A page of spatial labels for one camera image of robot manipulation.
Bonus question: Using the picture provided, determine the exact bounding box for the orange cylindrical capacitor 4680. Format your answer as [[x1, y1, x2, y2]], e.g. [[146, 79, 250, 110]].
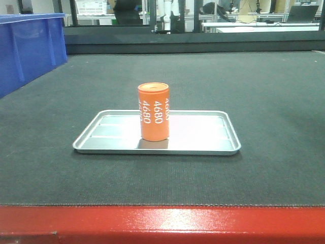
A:
[[138, 82, 170, 141]]

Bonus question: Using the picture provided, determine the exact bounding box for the silver metal tray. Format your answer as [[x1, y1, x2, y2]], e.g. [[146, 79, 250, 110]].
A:
[[73, 110, 241, 156]]

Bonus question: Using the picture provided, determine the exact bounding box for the black conveyor belt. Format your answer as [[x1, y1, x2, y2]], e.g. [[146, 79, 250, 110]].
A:
[[1, 51, 324, 206]]

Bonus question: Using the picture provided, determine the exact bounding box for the blue plastic crate on conveyor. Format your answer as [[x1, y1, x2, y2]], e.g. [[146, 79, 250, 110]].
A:
[[1, 13, 68, 97]]

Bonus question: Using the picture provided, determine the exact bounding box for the white background workbench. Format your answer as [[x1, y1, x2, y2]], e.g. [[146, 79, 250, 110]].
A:
[[201, 22, 319, 33]]

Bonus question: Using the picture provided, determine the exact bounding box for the white plastic basket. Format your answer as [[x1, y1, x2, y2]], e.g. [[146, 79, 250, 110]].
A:
[[75, 1, 107, 15]]

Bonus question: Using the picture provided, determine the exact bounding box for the black laptop background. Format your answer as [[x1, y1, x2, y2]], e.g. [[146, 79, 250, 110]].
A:
[[286, 5, 318, 23]]

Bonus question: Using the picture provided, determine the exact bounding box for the red conveyor frame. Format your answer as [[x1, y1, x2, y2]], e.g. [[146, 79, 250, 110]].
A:
[[1, 206, 324, 243]]

